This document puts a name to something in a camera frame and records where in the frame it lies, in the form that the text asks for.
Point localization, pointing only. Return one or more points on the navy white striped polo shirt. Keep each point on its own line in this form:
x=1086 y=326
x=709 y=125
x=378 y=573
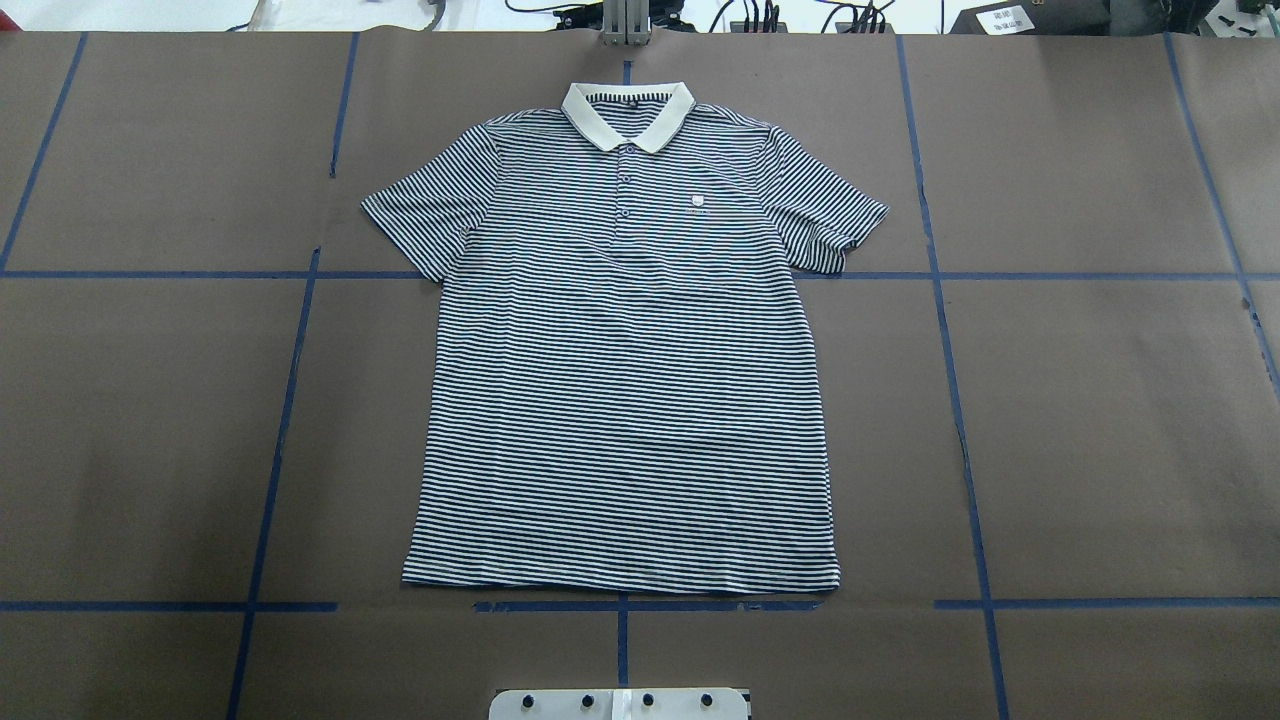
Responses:
x=626 y=393

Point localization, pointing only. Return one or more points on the grey box with label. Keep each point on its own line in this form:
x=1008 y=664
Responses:
x=1047 y=18

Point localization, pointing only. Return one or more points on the aluminium profile post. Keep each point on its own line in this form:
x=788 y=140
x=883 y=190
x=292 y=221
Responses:
x=626 y=23

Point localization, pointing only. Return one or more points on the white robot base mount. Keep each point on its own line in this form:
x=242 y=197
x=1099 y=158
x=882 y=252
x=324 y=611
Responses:
x=622 y=703

